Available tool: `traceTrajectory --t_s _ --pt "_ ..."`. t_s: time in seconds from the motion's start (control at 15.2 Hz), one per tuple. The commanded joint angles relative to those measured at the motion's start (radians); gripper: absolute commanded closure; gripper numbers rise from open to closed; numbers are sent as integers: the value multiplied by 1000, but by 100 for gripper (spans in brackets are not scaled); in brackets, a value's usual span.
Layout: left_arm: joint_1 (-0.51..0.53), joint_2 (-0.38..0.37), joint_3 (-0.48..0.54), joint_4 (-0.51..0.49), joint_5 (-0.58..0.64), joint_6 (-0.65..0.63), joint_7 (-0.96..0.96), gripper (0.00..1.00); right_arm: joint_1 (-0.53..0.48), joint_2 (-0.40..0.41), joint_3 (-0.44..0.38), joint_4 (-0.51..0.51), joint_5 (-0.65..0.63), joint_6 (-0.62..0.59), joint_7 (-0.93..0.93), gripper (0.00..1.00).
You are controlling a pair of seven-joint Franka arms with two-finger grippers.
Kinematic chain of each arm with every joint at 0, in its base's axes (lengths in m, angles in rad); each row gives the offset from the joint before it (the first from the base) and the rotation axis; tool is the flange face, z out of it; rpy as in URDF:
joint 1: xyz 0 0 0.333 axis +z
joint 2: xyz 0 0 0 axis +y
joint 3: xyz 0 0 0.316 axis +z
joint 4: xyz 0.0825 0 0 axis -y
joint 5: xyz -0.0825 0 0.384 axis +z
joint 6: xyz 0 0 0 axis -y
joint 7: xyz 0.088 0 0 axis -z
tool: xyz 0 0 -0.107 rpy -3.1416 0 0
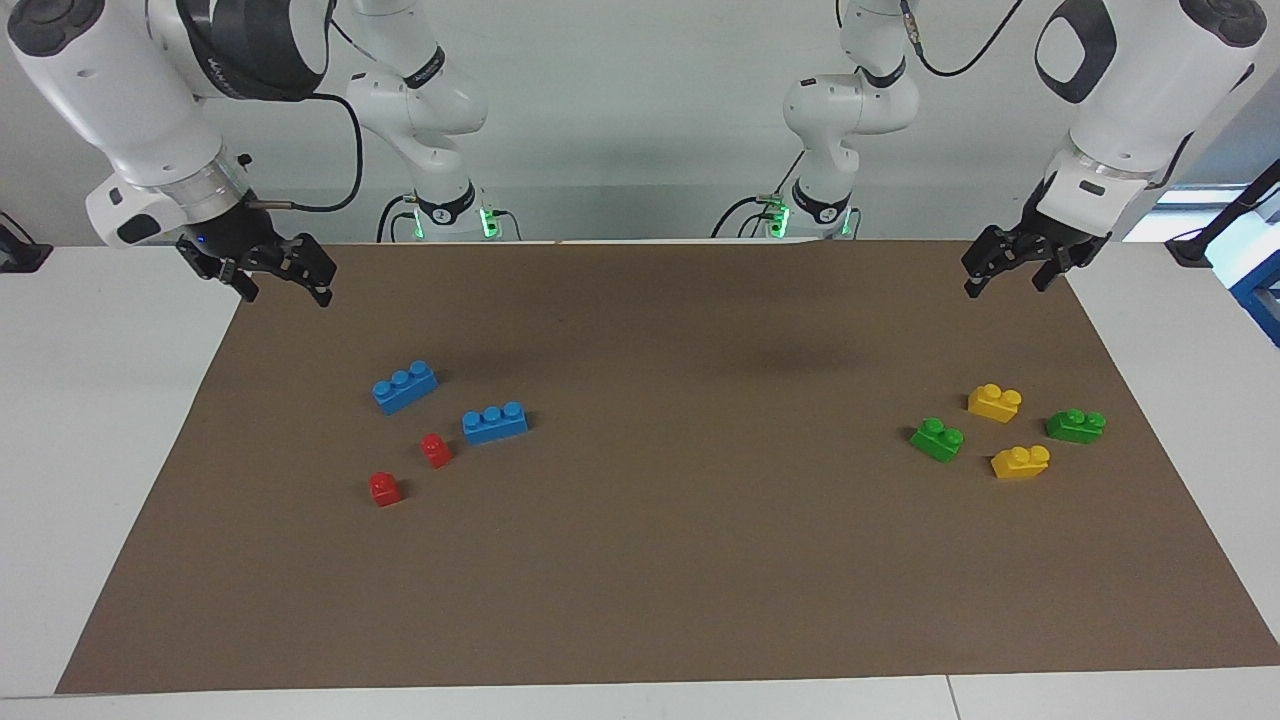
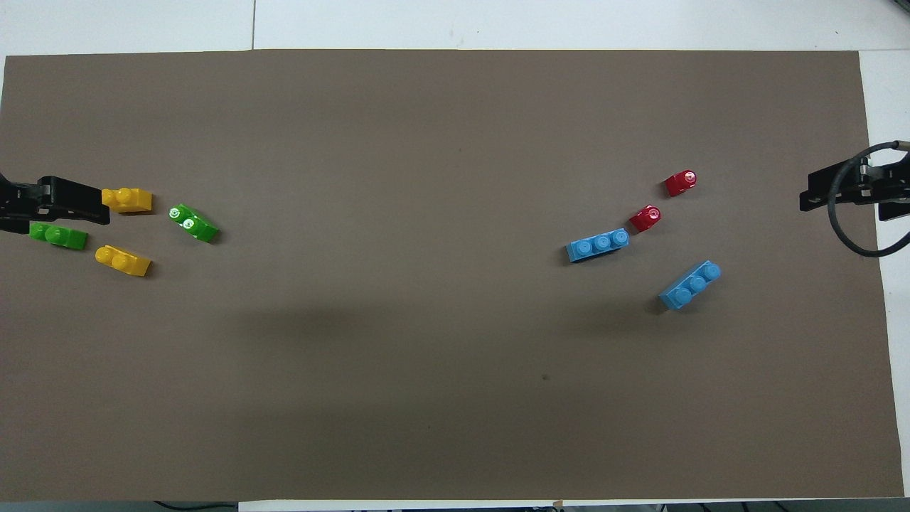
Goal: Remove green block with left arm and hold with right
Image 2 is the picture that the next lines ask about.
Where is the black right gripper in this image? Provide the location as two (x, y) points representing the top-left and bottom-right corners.
(799, 146), (910, 221)

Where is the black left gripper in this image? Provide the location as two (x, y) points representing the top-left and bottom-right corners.
(0, 173), (112, 235)

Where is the green two-stud toy block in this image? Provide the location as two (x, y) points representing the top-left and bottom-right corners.
(28, 222), (89, 251)
(168, 203), (220, 244)

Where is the blue three-stud toy block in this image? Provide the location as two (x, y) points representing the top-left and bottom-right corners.
(565, 228), (631, 264)
(658, 260), (722, 311)

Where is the yellow two-stud toy block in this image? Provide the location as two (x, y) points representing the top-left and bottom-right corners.
(102, 187), (154, 214)
(95, 245), (152, 277)

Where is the red one-stud toy block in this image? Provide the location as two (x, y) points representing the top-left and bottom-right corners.
(628, 205), (662, 234)
(664, 169), (697, 198)

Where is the brown paper table mat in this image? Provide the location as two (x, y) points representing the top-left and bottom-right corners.
(0, 48), (905, 502)

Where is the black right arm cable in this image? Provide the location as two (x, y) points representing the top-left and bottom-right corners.
(827, 140), (910, 257)

